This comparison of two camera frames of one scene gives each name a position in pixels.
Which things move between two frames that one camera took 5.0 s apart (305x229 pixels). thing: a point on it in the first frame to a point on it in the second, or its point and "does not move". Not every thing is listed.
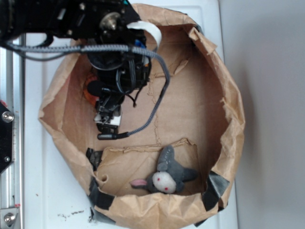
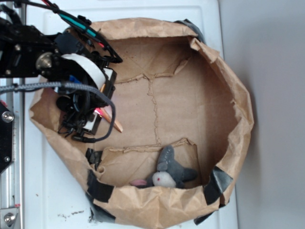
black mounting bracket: x=6 y=118 does not move
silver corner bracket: x=9 y=218 does not move
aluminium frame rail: x=12 y=99 does not move
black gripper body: x=118 y=74 to x=84 y=88
